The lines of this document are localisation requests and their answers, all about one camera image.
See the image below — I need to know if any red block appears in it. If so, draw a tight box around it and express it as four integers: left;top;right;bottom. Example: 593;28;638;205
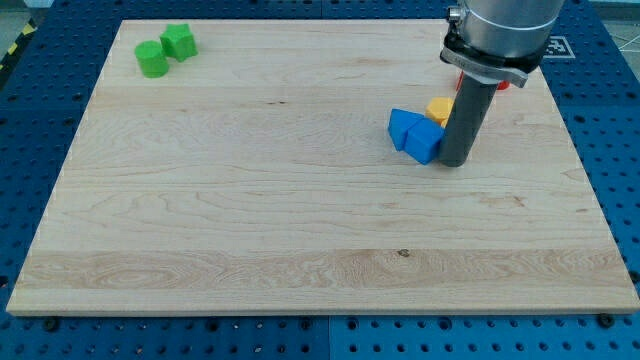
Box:
455;71;510;91

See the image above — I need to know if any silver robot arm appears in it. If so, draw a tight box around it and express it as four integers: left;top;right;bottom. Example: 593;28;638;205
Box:
440;0;564;88

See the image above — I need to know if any light wooden board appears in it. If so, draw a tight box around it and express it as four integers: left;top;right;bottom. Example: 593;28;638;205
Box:
7;20;639;316

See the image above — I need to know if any green star block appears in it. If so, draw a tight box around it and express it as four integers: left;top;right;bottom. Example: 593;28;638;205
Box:
160;24;199;62

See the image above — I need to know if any blue triangular block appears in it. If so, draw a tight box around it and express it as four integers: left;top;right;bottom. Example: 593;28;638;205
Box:
387;108;425;151

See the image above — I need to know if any white fiducial marker tag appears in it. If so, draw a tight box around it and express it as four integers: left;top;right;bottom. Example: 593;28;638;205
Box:
543;35;575;59

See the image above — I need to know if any green cylinder block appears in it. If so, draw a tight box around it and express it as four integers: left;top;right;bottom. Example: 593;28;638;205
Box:
134;40;169;78

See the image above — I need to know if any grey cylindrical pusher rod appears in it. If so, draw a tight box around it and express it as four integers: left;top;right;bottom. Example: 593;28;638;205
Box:
439;74;498;167

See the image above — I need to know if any yellow hexagon block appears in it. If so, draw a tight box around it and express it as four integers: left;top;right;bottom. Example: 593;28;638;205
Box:
425;97;454;127

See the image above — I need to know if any blue cube block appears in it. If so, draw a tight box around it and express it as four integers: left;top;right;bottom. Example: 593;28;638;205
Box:
404;120;444;165

